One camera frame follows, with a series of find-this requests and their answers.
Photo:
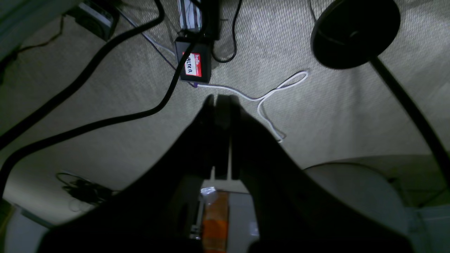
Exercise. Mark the black box with red label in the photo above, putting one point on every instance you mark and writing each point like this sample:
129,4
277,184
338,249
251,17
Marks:
198,66

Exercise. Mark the black round stand base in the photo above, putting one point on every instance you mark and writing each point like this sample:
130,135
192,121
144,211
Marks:
351,32

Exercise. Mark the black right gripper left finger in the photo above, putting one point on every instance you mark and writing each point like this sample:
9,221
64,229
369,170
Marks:
155,213

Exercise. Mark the black stand pole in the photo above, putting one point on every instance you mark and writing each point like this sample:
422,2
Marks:
422,124

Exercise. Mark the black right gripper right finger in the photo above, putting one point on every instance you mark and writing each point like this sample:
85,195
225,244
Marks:
294,213

